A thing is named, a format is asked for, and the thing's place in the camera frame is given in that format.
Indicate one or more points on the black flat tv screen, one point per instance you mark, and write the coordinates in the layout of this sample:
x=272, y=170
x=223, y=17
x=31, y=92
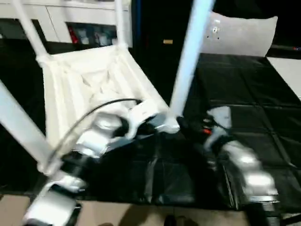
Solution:
x=287, y=48

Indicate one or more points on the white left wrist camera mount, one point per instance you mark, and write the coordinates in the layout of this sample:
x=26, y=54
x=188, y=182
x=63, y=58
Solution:
x=138, y=115

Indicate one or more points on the black table mat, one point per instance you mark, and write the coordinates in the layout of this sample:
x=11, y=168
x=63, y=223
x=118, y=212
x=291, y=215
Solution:
x=247, y=94

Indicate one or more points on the small white jar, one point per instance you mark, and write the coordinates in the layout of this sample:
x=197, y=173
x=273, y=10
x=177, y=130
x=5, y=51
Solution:
x=84, y=41

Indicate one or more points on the small brown tag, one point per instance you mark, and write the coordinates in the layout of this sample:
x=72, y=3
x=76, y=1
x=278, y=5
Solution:
x=168, y=42

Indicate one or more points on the grey pillow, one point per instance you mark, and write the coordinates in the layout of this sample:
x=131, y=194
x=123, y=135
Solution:
x=240, y=35

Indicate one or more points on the white plastic table top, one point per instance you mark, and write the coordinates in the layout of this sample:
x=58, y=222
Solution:
x=82, y=77

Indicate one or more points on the white glass-door cabinet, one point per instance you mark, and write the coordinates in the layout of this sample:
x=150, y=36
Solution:
x=58, y=18

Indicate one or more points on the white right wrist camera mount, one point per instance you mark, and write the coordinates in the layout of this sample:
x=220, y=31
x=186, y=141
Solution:
x=221, y=120

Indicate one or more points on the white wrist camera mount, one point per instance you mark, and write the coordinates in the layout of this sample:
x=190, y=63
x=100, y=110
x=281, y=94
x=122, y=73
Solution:
x=138, y=115
x=221, y=120

